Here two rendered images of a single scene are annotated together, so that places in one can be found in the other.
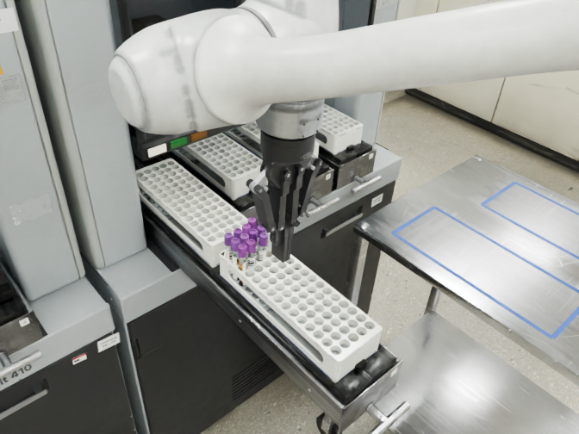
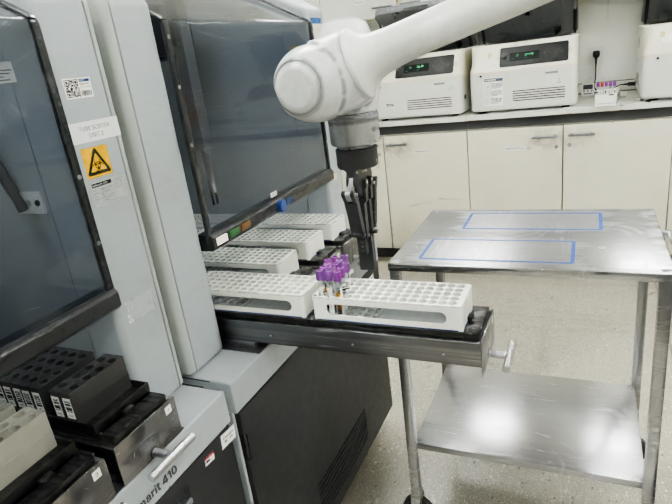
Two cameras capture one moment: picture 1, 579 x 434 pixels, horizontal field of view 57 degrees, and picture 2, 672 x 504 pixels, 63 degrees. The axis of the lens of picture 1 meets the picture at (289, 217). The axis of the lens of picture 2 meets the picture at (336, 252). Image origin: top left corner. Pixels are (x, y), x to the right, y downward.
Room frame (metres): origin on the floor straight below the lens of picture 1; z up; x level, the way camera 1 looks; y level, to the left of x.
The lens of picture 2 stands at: (-0.26, 0.41, 1.30)
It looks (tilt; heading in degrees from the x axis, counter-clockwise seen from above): 19 degrees down; 340
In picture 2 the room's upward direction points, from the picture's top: 8 degrees counter-clockwise
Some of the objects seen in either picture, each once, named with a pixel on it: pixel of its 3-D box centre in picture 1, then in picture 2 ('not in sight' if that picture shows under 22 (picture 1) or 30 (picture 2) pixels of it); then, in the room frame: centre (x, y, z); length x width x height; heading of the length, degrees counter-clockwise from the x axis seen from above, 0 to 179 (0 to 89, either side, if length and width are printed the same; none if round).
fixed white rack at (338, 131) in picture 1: (308, 118); (294, 228); (1.26, -0.03, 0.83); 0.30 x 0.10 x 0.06; 44
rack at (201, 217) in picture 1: (189, 209); (254, 294); (0.85, 0.20, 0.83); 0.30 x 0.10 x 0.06; 44
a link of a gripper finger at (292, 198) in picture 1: (290, 191); (364, 204); (0.65, 0.00, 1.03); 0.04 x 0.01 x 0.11; 43
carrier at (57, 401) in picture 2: not in sight; (87, 387); (0.62, 0.54, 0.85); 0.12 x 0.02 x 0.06; 132
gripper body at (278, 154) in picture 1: (286, 155); (358, 171); (0.64, 0.01, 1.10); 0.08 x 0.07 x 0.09; 133
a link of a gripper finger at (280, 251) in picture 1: (279, 241); (366, 252); (0.64, 0.01, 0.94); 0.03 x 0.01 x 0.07; 43
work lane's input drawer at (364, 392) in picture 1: (245, 278); (331, 323); (0.71, 0.08, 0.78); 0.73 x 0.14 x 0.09; 44
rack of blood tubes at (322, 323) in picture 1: (294, 301); (391, 304); (0.62, -0.02, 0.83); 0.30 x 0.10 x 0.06; 44
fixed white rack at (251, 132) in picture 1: (263, 136); (269, 245); (1.16, 0.08, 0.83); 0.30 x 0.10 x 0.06; 44
